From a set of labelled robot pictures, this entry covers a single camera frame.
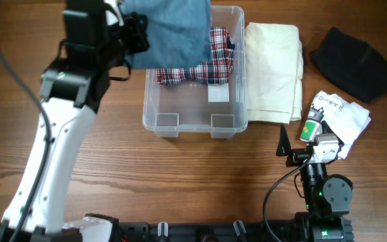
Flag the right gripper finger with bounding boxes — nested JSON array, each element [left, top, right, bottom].
[[321, 120, 343, 147], [276, 124, 292, 157]]

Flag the blue denim jeans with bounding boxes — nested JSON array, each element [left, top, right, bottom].
[[121, 0, 212, 69]]

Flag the red plaid shirt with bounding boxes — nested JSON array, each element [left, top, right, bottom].
[[157, 27, 236, 85]]

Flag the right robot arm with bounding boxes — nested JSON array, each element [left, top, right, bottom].
[[276, 121, 354, 242]]

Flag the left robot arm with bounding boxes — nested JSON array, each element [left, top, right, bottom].
[[0, 1, 149, 241]]

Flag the clear plastic storage container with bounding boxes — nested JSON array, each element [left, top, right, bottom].
[[142, 5, 248, 138]]

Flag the white label in container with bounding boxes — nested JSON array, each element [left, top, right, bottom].
[[208, 83, 230, 103]]

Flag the white printed t-shirt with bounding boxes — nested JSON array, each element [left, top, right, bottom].
[[300, 91, 371, 159]]

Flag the folded black garment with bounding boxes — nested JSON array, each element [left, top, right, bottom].
[[310, 27, 387, 104]]

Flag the folded cream cloth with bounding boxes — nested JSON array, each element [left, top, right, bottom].
[[245, 22, 304, 124]]

